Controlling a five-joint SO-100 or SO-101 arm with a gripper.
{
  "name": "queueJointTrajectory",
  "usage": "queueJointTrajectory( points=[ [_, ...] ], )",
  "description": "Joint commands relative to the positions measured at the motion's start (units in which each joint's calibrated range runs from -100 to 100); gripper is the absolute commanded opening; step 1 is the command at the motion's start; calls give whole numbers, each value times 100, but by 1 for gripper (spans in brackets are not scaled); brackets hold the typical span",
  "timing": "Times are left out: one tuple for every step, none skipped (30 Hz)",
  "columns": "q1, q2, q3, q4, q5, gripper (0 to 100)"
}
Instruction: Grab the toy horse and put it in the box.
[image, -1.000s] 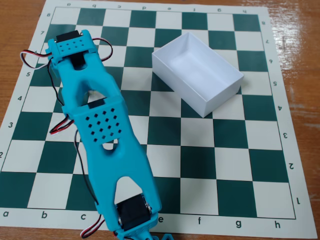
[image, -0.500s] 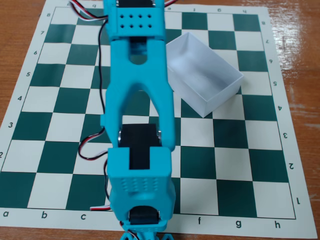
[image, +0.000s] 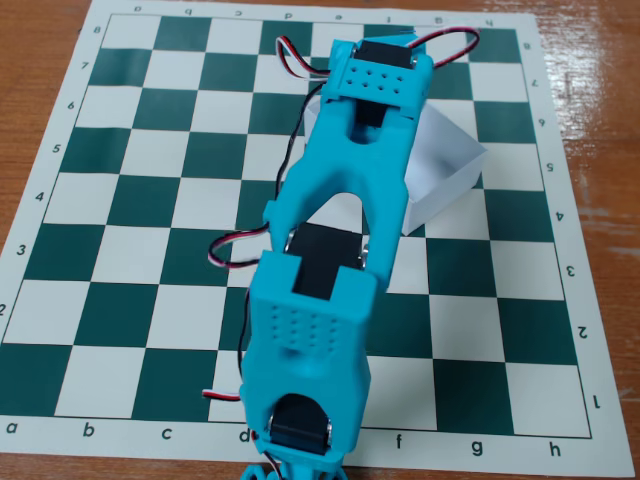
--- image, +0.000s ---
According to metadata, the red white black looped servo cable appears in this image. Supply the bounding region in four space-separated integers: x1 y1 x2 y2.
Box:
407 26 482 70

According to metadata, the cyan gripper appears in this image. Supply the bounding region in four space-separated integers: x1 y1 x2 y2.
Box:
369 30 428 56

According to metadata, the green and white chess mat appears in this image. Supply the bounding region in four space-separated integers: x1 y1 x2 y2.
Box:
0 0 636 476

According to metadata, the white open cardboard box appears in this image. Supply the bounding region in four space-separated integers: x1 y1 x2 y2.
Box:
303 94 489 237

